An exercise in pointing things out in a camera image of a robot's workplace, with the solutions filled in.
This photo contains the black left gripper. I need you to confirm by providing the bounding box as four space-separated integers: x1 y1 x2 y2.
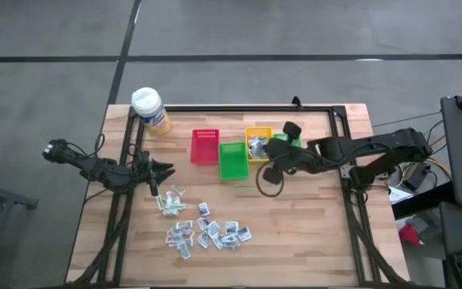
136 150 177 197

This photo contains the yellow plastic basket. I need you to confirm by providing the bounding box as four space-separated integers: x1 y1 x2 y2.
245 127 275 164

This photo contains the red plastic basket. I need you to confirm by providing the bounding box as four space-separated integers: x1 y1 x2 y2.
190 128 221 166

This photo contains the yellow Lysol wipes canister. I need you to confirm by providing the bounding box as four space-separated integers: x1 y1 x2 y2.
130 87 172 136

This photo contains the white paper sheet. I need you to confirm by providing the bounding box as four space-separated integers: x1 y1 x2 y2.
387 185 415 204

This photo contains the black power supply box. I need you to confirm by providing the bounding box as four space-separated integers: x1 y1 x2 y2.
402 162 432 192

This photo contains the black desk beam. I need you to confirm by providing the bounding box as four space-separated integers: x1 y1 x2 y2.
391 181 456 221

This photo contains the red crumpled object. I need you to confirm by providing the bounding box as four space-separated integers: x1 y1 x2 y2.
398 222 424 247

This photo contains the grey metal stand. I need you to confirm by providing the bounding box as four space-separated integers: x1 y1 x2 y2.
0 160 39 289

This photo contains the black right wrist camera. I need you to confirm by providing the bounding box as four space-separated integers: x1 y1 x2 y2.
261 166 284 185

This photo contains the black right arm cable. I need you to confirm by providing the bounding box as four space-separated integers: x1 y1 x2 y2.
254 160 286 198

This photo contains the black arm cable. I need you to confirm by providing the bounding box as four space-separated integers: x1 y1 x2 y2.
93 132 106 157
254 160 286 198

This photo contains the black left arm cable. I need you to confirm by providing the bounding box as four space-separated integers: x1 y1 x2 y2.
93 132 106 157

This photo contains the thin black floor cable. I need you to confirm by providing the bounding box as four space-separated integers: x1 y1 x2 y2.
371 111 443 128

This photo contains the yellow and black cable bundle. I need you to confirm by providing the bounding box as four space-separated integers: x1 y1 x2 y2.
399 120 453 181

